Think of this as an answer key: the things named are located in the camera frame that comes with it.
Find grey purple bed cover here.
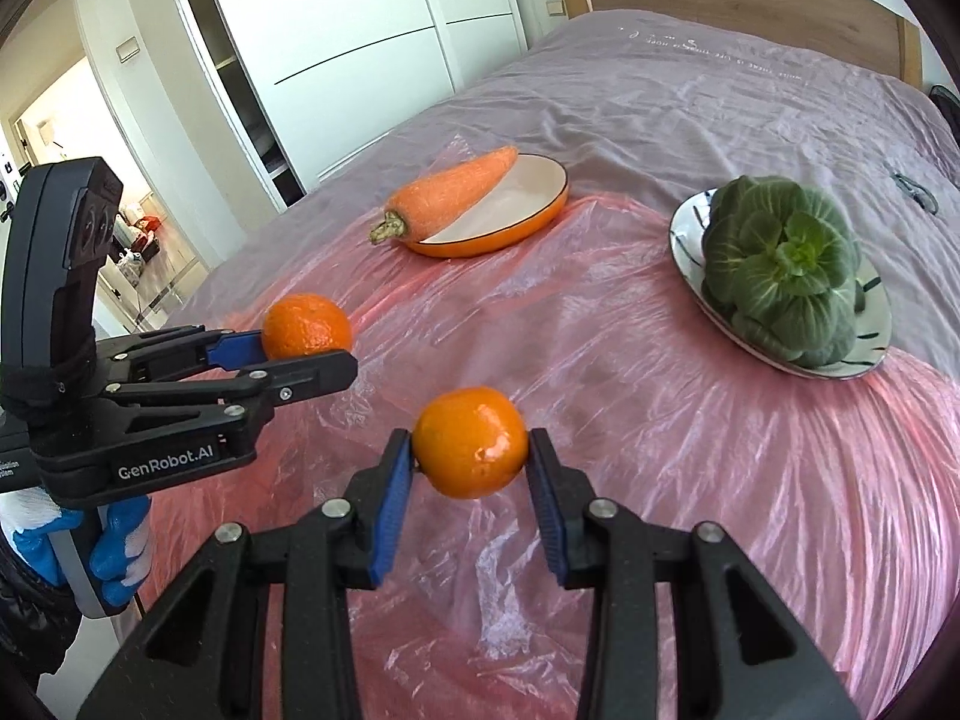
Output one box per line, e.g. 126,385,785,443
176,10,958,374

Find orange carrot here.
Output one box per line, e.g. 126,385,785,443
368,146,519,245

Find black backpack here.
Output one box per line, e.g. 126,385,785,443
928,85,960,143

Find white patterned plate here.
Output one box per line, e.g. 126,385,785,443
669,188,892,380

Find orange tangerine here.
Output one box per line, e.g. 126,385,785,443
260,293,353,359
412,387,529,499

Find green leafy vegetable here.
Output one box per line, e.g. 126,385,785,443
701,176,861,369

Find blue gloved left hand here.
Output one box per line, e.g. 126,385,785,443
2,486,153,617

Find pink plastic sheet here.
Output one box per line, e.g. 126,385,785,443
143,192,958,717

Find white wardrobe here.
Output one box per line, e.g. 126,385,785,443
174,0,527,208

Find orange oval dish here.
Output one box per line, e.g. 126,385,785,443
407,153,569,259

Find dark glasses on bed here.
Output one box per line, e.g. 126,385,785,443
890,171,939,216

